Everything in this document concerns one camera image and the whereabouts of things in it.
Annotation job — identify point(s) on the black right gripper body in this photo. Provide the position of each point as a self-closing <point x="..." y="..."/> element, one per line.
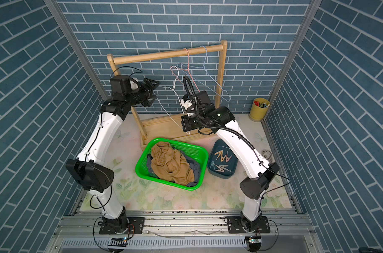
<point x="190" y="124"/>

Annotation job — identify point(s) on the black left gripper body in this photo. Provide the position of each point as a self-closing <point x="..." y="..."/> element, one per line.
<point x="141" y="95"/>

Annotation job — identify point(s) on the pink wire hanger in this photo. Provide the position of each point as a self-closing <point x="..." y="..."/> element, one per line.
<point x="176" y="73"/>

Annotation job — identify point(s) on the yellow clothespin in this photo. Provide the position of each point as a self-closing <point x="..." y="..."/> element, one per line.
<point x="220" y="155"/>

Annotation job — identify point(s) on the dark grey tank top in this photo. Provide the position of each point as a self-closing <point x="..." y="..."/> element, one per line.
<point x="195" y="166"/>

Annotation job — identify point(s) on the beige clothespin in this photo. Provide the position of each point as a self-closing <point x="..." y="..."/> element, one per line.
<point x="224" y="159"/>
<point x="224" y="169"/>

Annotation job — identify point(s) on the tan tank top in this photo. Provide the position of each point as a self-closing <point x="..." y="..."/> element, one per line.
<point x="170" y="164"/>

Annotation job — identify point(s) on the light blue wire hanger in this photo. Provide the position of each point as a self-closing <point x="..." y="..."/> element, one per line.
<point x="213" y="80"/>

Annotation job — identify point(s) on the pink clothespin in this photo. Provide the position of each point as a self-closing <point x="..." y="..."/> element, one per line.
<point x="227" y="158"/>

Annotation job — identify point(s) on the tan clothespin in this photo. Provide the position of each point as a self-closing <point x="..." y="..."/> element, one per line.
<point x="218" y="166"/>

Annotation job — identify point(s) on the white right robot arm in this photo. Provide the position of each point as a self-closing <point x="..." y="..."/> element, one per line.
<point x="260" y="172"/>

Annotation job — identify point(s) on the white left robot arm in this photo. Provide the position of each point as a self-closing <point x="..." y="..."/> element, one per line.
<point x="88" y="170"/>

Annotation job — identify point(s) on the wooden clothes rack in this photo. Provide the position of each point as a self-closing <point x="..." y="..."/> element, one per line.
<point x="169" y="127"/>

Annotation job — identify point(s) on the green plastic basket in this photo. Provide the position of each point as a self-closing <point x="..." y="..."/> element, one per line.
<point x="197" y="153"/>

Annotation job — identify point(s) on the dark teal plastic tray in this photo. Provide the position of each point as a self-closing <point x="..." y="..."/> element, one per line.
<point x="231" y="165"/>

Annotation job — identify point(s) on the yellow pen cup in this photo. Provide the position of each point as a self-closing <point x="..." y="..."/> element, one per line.
<point x="259" y="109"/>

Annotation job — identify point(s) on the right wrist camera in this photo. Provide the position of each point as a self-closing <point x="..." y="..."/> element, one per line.
<point x="201" y="101"/>

